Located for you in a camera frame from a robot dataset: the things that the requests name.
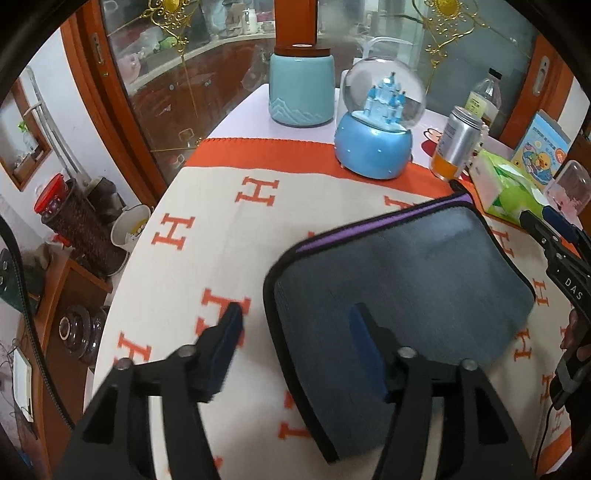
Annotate grey microfiber towel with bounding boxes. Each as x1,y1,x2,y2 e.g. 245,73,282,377
263,192,536,463

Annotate person's right hand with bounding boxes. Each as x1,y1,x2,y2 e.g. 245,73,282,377
560,309,582,350

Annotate clear dome pink toy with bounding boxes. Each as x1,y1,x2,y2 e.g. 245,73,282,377
545,160,590,216

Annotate green tissue pack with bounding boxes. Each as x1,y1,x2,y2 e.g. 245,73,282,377
469,150,549,225

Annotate blue children's book box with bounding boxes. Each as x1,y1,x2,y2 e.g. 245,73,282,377
512,110,571,191

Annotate silver orange drink can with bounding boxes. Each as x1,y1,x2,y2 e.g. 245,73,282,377
430,106,483,181

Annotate wooden side cabinet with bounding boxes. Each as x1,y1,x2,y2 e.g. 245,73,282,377
17,247,111,479

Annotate clear plastic oil bottle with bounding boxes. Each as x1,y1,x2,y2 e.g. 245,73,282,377
465,68,502,127

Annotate blue castle snow globe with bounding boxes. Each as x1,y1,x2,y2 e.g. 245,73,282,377
334,57,426,180

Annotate dark woven basket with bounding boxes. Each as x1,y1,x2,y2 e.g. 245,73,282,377
41,180,127,276

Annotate orange white H-pattern blanket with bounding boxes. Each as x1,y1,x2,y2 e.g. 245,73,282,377
91,137,578,480

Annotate red lidded jar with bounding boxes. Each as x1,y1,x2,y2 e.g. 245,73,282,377
34,173,69,216

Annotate light blue ceramic jar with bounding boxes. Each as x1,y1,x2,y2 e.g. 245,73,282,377
269,44,335,128

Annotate wooden glass door cabinet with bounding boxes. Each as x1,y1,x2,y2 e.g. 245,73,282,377
60,1,576,197

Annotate black cable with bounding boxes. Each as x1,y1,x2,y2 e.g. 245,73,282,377
0,216,75,430

